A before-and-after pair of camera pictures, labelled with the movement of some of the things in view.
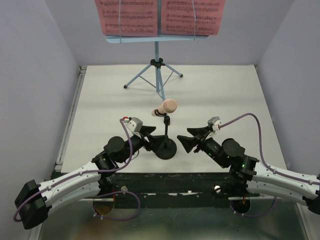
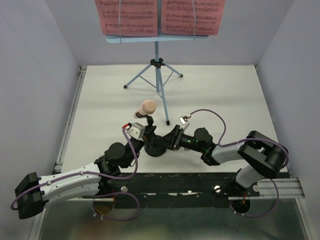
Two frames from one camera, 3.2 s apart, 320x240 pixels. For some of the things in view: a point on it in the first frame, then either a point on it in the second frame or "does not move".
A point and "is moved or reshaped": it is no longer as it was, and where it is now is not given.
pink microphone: [168, 106] -> [147, 107]
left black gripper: [154, 140] does not move
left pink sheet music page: [138, 18] does not move
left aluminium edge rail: [70, 116] does not move
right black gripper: [200, 134] -> [176, 135]
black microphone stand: [167, 149] is moved or reshaped
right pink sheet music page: [184, 17] does not move
